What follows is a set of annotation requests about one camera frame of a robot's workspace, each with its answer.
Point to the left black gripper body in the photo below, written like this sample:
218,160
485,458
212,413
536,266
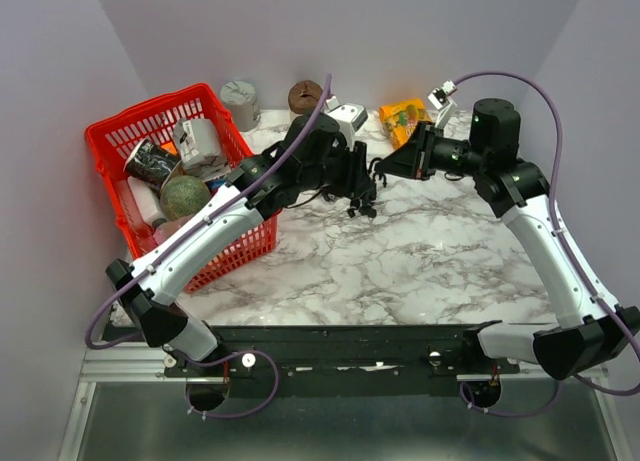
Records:
351,181

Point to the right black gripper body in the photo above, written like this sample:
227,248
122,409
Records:
436,152

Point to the orange padlock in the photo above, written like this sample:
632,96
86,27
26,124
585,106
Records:
377,177

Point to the black key bunch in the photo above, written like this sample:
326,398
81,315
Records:
363,208

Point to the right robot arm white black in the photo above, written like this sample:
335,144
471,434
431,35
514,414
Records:
591,325

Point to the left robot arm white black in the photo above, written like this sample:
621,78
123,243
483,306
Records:
313,156

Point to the orange snack bag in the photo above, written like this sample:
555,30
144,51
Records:
399,120

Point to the brown lidded white jar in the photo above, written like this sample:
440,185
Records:
304,96

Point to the grey marbled cylinder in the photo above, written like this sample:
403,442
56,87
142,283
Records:
240,99

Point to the grey white carton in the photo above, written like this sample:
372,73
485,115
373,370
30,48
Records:
198,143

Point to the green melon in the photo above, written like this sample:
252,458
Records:
183,196

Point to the pink bottle in basket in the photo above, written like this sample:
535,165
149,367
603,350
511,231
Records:
164,231

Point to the black patterned cup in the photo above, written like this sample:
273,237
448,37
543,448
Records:
151,164

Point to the red plastic basket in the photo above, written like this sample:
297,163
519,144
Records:
112,140

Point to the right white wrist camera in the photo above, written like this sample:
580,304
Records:
441,99

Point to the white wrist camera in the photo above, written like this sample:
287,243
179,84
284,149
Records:
350,117
441,99

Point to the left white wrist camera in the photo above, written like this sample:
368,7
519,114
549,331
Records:
350,117

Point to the black mounting rail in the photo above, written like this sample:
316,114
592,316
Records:
341,361

